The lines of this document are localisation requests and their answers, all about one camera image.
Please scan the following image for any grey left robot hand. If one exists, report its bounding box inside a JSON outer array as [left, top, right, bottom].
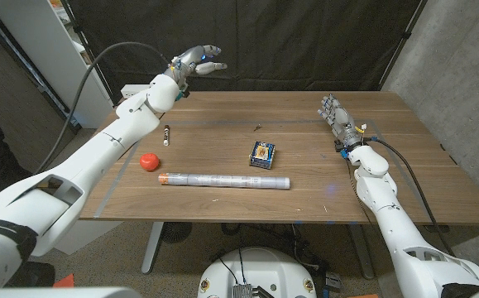
[[167, 44, 228, 93]]

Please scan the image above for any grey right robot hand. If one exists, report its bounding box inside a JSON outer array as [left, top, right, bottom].
[[317, 94, 366, 150]]

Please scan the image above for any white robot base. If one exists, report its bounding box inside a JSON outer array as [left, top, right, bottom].
[[197, 247, 318, 298]]

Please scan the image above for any blue spam can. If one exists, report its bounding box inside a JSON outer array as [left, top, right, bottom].
[[248, 140, 276, 171]]

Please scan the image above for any red stress ball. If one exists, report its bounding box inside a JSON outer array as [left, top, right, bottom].
[[139, 152, 160, 172]]

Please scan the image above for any black backdrop cloth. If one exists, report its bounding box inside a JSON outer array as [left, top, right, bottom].
[[67, 0, 424, 93]]

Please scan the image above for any clear tube orange cap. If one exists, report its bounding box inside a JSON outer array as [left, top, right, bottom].
[[157, 172, 291, 190]]

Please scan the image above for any white table leg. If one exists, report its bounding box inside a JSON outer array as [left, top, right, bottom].
[[141, 222, 165, 275], [348, 223, 376, 281]]

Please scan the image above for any white cabinet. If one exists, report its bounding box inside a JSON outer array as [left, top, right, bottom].
[[0, 0, 124, 256]]

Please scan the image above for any black round fan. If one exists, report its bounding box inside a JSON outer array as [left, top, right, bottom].
[[160, 222, 194, 244]]

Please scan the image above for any orange floor piece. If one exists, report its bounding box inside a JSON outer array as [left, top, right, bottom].
[[52, 272, 75, 289]]

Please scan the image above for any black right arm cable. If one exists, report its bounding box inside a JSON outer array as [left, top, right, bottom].
[[365, 136, 457, 257]]

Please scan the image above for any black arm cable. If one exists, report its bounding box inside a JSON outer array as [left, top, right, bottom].
[[34, 41, 172, 175], [365, 136, 457, 257]]

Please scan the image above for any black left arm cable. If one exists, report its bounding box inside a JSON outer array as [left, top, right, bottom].
[[34, 41, 172, 175]]

